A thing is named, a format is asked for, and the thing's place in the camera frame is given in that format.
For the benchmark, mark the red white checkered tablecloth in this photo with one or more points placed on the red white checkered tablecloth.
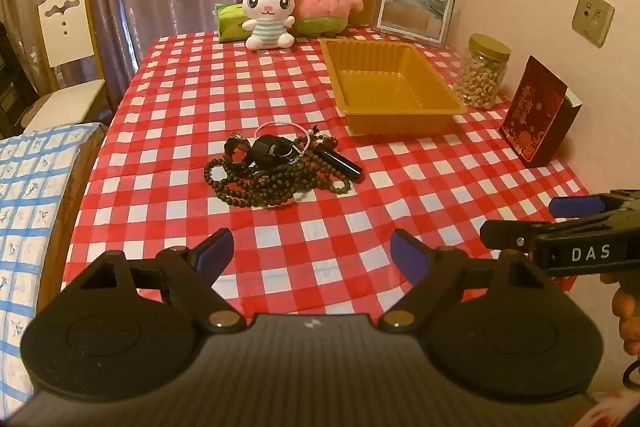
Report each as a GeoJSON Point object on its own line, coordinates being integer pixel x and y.
{"type": "Point", "coordinates": [200, 77]}

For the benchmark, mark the person's right hand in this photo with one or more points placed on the person's right hand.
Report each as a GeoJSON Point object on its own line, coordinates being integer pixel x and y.
{"type": "Point", "coordinates": [629, 317]}

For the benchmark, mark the blue checkered blanket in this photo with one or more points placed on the blue checkered blanket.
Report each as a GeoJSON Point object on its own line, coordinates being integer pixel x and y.
{"type": "Point", "coordinates": [30, 207]}

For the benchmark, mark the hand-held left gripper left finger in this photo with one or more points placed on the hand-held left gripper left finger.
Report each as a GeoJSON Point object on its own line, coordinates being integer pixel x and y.
{"type": "Point", "coordinates": [216, 252]}

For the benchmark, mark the wooden bed frame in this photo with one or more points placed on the wooden bed frame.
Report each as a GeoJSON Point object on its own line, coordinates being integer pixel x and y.
{"type": "Point", "coordinates": [75, 177]}

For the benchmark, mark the red printed clothing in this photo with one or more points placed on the red printed clothing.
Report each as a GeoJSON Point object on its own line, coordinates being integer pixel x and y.
{"type": "Point", "coordinates": [615, 412]}

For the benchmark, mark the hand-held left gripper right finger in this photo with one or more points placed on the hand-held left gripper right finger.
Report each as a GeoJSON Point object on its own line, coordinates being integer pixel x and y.
{"type": "Point", "coordinates": [405, 253]}

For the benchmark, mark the glass jar of nuts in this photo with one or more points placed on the glass jar of nuts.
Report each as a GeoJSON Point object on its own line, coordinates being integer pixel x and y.
{"type": "Point", "coordinates": [480, 77]}

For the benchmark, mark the white wooden chair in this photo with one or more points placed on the white wooden chair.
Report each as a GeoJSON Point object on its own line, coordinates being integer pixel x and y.
{"type": "Point", "coordinates": [65, 32]}

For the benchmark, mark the clear picture frame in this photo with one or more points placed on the clear picture frame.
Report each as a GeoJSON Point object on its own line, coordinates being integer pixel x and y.
{"type": "Point", "coordinates": [412, 12]}

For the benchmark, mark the green tissue box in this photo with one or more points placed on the green tissue box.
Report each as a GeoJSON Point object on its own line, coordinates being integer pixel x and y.
{"type": "Point", "coordinates": [229, 24]}

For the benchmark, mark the dark shelf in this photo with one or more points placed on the dark shelf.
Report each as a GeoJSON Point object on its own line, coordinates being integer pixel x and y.
{"type": "Point", "coordinates": [12, 92]}

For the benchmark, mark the white bunny plush toy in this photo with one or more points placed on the white bunny plush toy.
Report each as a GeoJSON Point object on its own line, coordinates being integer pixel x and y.
{"type": "Point", "coordinates": [267, 17]}

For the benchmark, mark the black smart watch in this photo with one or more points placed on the black smart watch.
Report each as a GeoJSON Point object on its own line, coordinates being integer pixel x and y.
{"type": "Point", "coordinates": [272, 149]}

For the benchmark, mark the beige round-port wall socket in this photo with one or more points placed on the beige round-port wall socket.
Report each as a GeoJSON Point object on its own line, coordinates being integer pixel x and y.
{"type": "Point", "coordinates": [592, 17]}

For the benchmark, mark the dark red gift box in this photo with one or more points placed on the dark red gift box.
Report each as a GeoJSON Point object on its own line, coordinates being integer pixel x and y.
{"type": "Point", "coordinates": [535, 112]}

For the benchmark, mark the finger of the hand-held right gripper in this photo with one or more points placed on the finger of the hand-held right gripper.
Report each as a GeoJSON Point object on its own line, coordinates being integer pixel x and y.
{"type": "Point", "coordinates": [505, 236]}
{"type": "Point", "coordinates": [575, 206]}

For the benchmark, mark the yellow plastic tray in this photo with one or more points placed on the yellow plastic tray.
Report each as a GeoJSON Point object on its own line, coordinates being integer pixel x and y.
{"type": "Point", "coordinates": [395, 92]}

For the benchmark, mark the black cylinder tube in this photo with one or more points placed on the black cylinder tube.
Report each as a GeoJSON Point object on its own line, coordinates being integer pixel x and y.
{"type": "Point", "coordinates": [340, 163]}

